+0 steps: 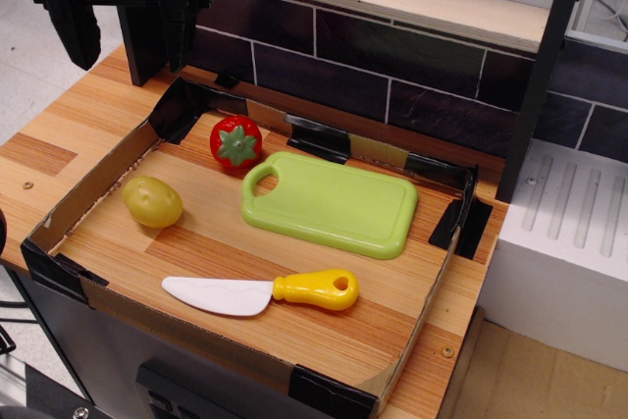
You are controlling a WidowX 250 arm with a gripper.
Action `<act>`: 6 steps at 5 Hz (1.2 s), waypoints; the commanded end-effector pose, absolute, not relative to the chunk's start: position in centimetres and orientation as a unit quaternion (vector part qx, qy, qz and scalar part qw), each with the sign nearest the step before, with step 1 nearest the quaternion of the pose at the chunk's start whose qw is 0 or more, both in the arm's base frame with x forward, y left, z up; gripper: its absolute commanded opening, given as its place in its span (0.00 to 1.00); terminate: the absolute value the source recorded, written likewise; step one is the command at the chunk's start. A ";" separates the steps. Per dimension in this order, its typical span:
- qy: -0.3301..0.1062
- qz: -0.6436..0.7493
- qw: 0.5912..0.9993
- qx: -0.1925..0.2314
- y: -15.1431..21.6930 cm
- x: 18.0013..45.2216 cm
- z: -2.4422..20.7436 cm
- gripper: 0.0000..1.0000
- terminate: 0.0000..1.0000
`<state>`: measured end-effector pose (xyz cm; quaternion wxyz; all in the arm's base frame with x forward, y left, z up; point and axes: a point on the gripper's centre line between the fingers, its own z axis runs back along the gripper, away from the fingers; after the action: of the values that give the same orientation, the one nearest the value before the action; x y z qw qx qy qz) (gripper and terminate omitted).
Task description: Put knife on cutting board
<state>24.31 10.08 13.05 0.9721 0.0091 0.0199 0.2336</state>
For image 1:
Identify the yellow handled white toy knife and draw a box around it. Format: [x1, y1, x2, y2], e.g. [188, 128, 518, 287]
[161, 269, 359, 317]

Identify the cardboard fence with black tape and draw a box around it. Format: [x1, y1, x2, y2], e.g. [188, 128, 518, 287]
[22, 78, 505, 418]

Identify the green plastic cutting board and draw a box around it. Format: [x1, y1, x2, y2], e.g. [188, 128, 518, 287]
[241, 151, 418, 260]

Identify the black shelf support panel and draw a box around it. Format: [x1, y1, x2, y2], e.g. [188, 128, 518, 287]
[118, 7, 167, 86]

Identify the red toy tomato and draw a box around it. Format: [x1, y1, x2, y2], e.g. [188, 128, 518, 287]
[210, 115, 263, 169]

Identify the yellow toy potato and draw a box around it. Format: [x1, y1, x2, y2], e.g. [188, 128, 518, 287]
[123, 176, 183, 229]

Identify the white toy sink drainboard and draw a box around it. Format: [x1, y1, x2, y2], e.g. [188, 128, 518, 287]
[479, 140, 627, 371]

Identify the black vertical post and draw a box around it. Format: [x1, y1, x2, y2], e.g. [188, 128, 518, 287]
[496, 0, 578, 203]

